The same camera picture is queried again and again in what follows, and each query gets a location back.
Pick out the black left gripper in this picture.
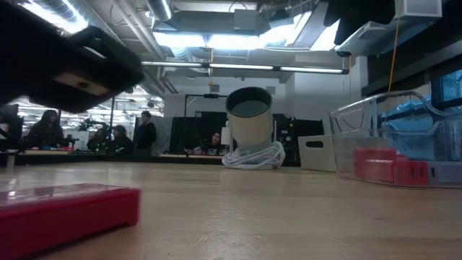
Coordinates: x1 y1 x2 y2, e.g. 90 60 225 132
0 2 145 114

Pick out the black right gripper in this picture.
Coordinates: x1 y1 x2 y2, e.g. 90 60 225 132
323 0 396 46

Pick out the red case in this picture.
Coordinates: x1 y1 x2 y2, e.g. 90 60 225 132
0 183 141 260

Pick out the white blue power adapter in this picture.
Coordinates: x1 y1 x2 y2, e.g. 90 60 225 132
427 160 462 188

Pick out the person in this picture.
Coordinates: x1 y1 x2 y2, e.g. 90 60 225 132
108 124 135 156
194 131 227 155
25 109 66 150
86 124 109 152
135 110 158 157

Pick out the white ceiling unit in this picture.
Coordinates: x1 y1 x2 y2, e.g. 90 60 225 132
393 0 443 19

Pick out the grey hanging cloth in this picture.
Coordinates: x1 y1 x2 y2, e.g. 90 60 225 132
154 116 173 156

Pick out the grey ceiling box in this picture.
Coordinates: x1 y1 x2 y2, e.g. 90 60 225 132
233 9 258 32

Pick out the black partition screen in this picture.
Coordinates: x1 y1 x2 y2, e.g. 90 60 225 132
169 110 228 155

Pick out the clear plastic bin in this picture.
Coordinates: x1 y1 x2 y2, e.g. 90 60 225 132
328 90 462 190

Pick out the long linear ceiling light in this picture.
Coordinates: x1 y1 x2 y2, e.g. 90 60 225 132
139 59 350 76

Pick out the black background equipment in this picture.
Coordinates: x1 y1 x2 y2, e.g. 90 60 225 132
273 113 325 162

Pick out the bright ceiling light panel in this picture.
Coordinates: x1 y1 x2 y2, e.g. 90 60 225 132
151 31 264 51

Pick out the grey plastic bin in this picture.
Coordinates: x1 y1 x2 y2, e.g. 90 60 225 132
297 134 339 173

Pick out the white cylindrical projector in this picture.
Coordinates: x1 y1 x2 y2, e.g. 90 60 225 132
225 86 274 152

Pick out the white box behind projector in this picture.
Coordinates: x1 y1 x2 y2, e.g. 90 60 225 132
220 121 234 149

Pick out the yellow hanging cable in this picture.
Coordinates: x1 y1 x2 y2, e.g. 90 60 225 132
388 17 401 93

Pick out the silver ventilation duct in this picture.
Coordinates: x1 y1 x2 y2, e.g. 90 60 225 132
146 0 175 22

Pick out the black background rig frame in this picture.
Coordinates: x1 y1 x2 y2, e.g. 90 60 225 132
184 92 229 152

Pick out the black table frame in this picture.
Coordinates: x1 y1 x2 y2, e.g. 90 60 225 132
0 151 300 168

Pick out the white coiled cable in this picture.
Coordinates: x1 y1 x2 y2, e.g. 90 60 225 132
221 140 287 170

